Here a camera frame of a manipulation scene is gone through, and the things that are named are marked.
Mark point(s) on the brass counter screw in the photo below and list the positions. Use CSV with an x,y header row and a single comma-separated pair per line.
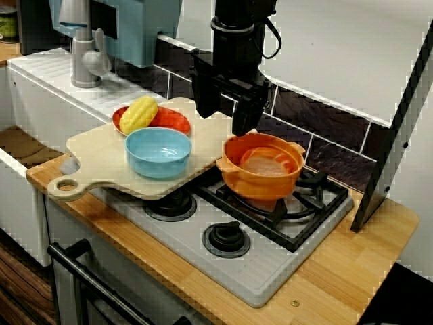
x,y
295,303

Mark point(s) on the black stove knob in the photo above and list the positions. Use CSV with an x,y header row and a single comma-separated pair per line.
x,y
225,237
172,208

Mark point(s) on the white toy oven front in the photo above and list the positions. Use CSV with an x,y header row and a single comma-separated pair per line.
x,y
67,291

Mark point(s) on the teal box appliance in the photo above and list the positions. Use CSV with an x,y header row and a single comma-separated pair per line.
x,y
135,27

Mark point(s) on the yellow toy corn cob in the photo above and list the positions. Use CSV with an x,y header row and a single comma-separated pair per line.
x,y
138,115

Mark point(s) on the grey toy stove top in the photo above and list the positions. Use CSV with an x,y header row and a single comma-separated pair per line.
x,y
270,271

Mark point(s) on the grey toy faucet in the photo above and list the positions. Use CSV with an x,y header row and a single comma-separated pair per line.
x,y
81,61

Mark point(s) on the dark tiled backsplash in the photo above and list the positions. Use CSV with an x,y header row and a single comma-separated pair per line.
x,y
338,149

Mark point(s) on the light blue plastic bowl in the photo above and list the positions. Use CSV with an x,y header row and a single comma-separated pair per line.
x,y
157,152

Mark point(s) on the black burner grate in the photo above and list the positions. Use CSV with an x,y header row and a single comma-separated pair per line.
x,y
304,233

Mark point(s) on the green can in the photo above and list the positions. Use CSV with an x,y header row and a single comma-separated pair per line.
x,y
7,23

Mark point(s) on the black box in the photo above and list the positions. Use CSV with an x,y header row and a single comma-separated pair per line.
x,y
34,27

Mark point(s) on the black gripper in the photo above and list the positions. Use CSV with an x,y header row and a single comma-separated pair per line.
x,y
236,64

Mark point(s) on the white toy sink unit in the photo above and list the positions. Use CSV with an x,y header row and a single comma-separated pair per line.
x,y
34,98

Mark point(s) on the black slanted side panel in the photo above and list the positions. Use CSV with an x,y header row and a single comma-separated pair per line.
x,y
372,189

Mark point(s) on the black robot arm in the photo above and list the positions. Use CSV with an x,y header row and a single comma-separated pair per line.
x,y
236,17

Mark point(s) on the orange toy pot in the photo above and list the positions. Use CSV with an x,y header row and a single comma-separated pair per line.
x,y
257,186

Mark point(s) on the toy salmon sushi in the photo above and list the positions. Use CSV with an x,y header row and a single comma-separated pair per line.
x,y
260,166

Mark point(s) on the red plate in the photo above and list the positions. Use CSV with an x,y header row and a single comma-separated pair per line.
x,y
172,120

